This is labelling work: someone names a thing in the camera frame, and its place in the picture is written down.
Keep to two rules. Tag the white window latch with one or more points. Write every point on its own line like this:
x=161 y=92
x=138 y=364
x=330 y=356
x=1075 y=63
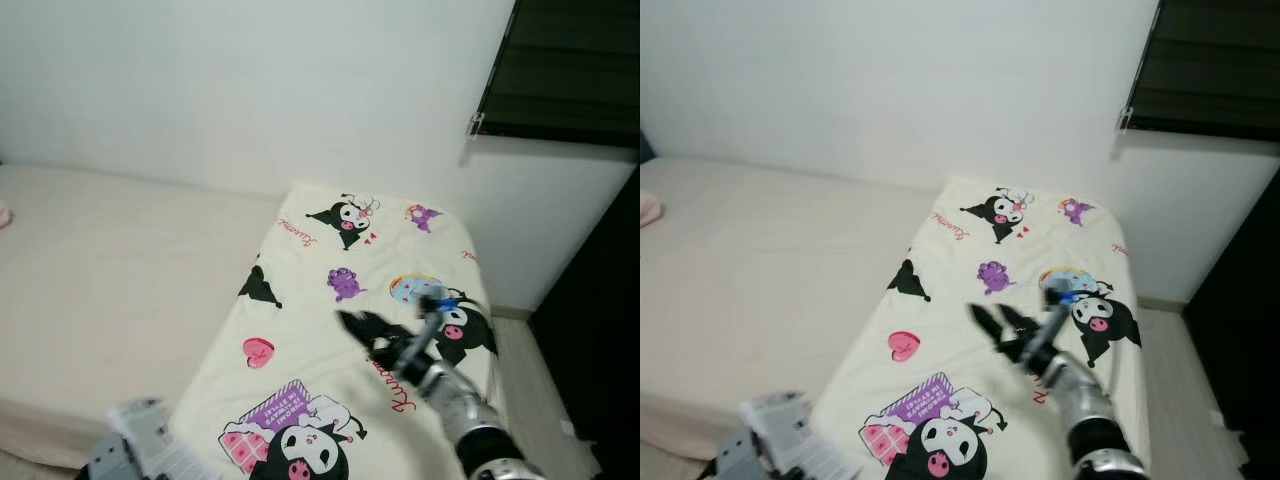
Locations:
x=476 y=124
x=1126 y=119

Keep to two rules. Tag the pink patterned pillow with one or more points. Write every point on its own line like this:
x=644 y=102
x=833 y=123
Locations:
x=650 y=210
x=4 y=214

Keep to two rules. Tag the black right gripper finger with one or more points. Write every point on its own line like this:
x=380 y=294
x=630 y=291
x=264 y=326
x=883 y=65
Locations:
x=358 y=328
x=990 y=324
x=1017 y=322
x=382 y=326

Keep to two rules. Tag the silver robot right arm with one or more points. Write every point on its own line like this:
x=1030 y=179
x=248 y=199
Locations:
x=1090 y=410
x=470 y=410

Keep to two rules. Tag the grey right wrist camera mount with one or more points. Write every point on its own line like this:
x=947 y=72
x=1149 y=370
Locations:
x=1062 y=305
x=438 y=315

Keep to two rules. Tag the cream bed mattress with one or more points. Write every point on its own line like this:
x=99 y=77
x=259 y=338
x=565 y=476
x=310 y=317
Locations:
x=770 y=270
x=120 y=280

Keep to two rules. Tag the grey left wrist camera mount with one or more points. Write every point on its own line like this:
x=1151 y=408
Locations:
x=800 y=435
x=160 y=440

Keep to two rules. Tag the cream cartoon print blanket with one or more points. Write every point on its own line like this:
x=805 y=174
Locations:
x=310 y=280
x=960 y=260

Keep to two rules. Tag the window with black blinds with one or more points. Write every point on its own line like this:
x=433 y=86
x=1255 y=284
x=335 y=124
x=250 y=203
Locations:
x=1210 y=65
x=570 y=70

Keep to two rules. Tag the black cabinet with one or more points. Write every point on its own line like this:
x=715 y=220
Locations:
x=600 y=330
x=1240 y=330

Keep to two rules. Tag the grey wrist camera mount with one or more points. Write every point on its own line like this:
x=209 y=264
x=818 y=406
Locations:
x=1062 y=305
x=160 y=440
x=800 y=435
x=438 y=315

